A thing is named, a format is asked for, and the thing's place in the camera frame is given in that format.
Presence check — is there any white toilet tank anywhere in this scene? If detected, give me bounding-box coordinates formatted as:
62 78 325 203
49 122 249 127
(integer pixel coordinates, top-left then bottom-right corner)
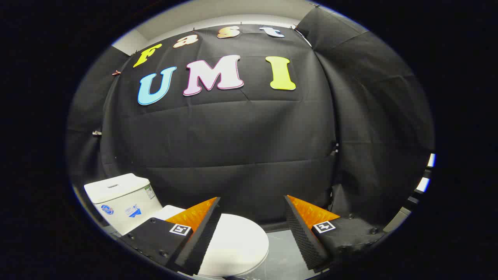
84 173 163 236

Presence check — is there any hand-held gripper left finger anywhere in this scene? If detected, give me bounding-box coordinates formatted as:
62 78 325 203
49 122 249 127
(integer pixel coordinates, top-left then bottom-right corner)
119 197 222 276

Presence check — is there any white slatted panel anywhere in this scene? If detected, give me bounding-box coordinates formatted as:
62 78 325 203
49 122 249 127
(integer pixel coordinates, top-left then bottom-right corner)
414 153 436 194

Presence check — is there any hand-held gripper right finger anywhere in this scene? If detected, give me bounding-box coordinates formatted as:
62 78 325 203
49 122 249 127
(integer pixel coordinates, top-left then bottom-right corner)
284 195 386 273

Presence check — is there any grey panel board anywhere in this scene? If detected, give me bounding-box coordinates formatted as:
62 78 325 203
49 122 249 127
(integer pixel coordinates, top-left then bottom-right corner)
383 206 412 233

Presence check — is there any black backdrop cloth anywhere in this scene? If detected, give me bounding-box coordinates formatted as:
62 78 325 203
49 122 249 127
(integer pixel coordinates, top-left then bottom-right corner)
66 4 434 234

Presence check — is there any white toilet lid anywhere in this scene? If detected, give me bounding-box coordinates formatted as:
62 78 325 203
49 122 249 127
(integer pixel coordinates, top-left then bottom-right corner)
154 205 270 278

